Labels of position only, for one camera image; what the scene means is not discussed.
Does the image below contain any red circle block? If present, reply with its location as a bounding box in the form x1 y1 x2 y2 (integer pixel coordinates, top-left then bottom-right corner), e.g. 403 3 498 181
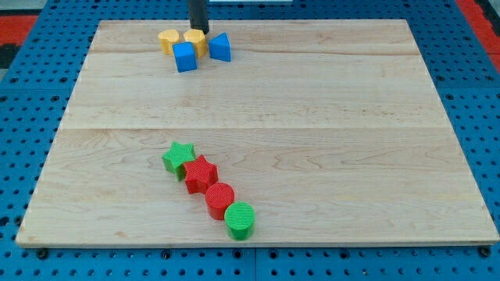
205 182 235 220

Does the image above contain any green circle block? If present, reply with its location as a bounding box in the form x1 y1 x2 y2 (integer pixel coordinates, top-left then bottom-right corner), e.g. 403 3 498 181
224 201 255 240

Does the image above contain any red star block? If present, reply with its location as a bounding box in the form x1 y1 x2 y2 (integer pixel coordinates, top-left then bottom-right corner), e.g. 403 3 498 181
183 155 219 194

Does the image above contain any wooden board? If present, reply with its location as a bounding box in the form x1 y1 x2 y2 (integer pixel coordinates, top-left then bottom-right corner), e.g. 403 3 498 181
16 20 499 248

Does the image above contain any green star block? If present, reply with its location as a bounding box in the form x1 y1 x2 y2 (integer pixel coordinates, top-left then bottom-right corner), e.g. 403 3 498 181
162 141 196 181

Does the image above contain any blue triangle block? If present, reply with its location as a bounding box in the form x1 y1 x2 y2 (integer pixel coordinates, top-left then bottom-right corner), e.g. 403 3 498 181
209 33 231 62

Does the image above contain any blue cube block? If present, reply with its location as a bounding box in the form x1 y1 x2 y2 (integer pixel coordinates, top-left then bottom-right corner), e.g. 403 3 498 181
173 42 198 73

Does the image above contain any yellow hexagon block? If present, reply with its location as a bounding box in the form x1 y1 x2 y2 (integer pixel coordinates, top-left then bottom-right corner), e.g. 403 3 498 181
183 29 208 58

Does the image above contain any yellow heart block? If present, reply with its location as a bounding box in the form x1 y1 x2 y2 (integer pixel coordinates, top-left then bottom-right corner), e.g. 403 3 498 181
157 29 180 56

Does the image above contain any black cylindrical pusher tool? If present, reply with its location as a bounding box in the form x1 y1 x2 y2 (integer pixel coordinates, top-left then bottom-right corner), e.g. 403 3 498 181
187 0 209 34

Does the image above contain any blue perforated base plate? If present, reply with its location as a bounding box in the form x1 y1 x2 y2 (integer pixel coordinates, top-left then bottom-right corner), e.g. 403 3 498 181
1 0 499 280

